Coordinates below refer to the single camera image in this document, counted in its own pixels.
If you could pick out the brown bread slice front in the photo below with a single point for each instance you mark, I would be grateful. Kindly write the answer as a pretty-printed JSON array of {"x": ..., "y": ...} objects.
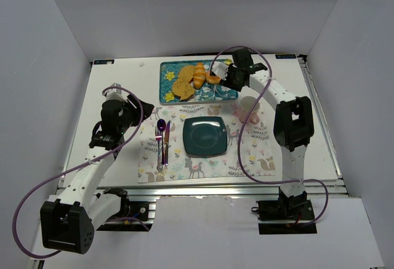
[{"x": 183, "y": 89}]

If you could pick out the pink ceramic mug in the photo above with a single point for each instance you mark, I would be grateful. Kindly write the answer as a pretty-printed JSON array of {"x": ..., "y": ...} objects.
[{"x": 248, "y": 110}]

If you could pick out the brown bread slice rear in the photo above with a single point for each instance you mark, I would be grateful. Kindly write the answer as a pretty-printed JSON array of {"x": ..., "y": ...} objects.
[{"x": 187, "y": 73}]

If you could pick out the animal print placemat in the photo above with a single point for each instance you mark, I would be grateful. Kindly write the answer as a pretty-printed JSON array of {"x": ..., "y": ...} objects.
[{"x": 248, "y": 149}]

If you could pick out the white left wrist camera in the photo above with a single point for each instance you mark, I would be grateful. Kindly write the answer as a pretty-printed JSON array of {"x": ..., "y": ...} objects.
[{"x": 114, "y": 94}]

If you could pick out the teal floral serving tray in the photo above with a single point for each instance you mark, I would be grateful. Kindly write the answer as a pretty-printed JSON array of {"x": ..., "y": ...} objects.
[{"x": 208, "y": 93}]

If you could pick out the iridescent purple knife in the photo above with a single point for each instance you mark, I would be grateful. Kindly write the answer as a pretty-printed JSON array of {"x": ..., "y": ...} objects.
[{"x": 166, "y": 144}]

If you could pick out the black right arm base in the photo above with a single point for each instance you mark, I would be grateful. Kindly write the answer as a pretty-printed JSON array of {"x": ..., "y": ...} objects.
[{"x": 272, "y": 219}]

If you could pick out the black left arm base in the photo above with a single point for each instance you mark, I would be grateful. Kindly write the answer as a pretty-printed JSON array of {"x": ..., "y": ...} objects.
[{"x": 128, "y": 208}]

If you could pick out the striped orange bread roll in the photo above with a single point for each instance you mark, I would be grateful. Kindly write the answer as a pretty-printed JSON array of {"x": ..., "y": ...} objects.
[{"x": 199, "y": 75}]

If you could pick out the black label corner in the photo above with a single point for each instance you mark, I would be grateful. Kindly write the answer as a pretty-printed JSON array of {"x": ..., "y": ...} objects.
[
  {"x": 104, "y": 62},
  {"x": 285, "y": 56}
]

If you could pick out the orange glazed bagel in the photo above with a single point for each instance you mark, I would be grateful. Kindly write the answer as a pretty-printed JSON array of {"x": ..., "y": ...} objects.
[{"x": 211, "y": 79}]

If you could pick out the iridescent purple fork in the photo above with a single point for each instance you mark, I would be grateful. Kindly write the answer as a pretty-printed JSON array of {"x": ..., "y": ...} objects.
[{"x": 158, "y": 137}]

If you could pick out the brown bread slice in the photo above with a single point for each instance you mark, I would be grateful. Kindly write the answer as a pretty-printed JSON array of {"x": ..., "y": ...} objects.
[
  {"x": 183, "y": 89},
  {"x": 187, "y": 73}
]

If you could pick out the dark teal square plate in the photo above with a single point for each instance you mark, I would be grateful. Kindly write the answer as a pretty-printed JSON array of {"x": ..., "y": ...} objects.
[{"x": 204, "y": 136}]

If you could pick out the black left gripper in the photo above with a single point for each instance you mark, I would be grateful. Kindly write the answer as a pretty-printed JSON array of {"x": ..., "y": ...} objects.
[{"x": 137, "y": 111}]

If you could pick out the black label right corner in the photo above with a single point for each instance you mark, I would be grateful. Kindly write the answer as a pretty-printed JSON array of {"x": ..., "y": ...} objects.
[{"x": 285, "y": 56}]

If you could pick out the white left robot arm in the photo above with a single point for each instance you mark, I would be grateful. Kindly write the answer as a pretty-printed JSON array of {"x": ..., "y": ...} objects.
[{"x": 69, "y": 222}]

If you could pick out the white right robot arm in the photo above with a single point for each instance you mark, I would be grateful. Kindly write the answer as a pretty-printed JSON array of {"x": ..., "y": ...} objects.
[{"x": 293, "y": 125}]

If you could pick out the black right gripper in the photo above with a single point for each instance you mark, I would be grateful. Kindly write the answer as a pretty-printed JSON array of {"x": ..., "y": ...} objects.
[{"x": 229, "y": 75}]

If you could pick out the iridescent purple spoon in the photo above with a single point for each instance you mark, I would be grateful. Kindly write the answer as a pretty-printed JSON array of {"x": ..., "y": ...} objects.
[{"x": 161, "y": 125}]

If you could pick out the black label left corner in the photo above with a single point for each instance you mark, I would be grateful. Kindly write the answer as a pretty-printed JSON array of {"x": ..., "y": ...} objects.
[{"x": 104, "y": 62}]

